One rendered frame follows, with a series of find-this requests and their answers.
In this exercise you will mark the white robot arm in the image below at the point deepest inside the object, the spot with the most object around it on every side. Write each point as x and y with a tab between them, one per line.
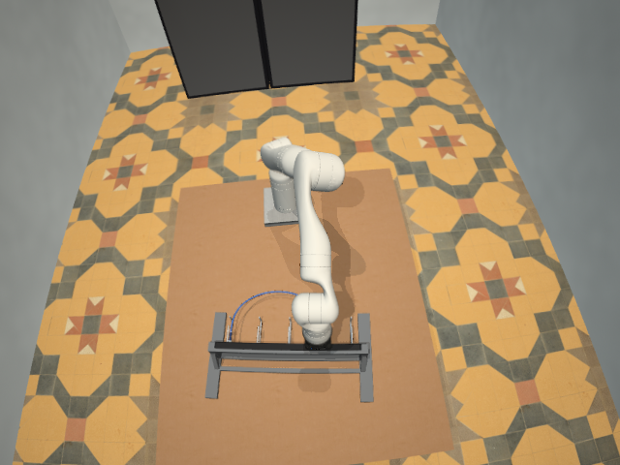
303	171

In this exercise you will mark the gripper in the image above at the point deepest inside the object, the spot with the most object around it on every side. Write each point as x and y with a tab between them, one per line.
317	343

